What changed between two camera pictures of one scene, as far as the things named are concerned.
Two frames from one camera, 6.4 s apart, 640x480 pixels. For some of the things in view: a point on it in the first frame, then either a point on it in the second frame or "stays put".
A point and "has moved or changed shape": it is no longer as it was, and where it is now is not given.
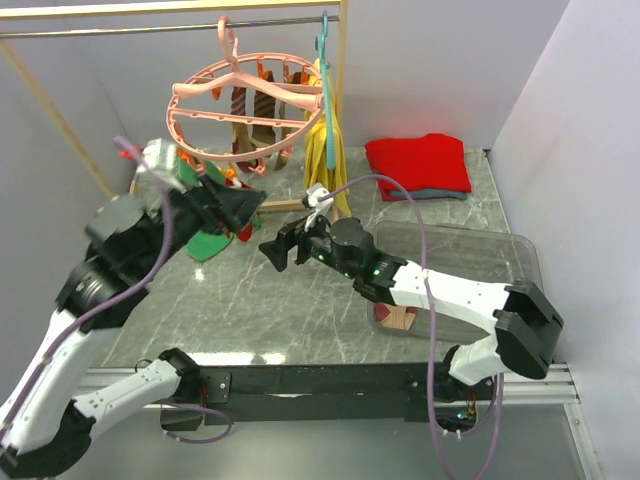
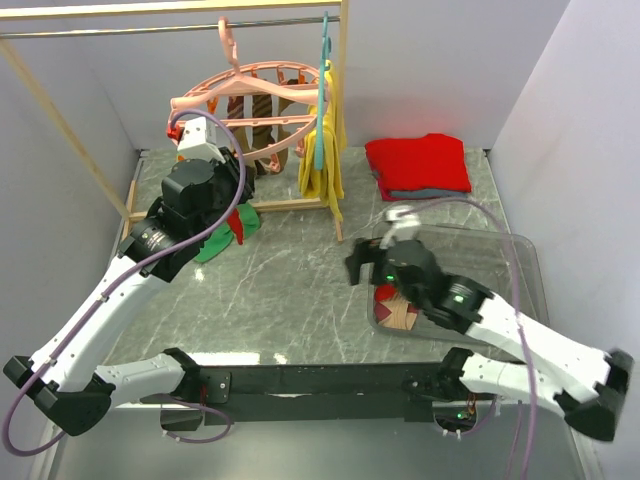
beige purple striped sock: (395, 317) stays put
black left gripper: (219, 207) to (231, 169)
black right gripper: (291, 235) to (366, 250)
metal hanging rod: (80, 31) stays put
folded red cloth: (434, 162) stays put
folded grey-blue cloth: (419, 194) stays put
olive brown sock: (283, 158) has moved or changed shape
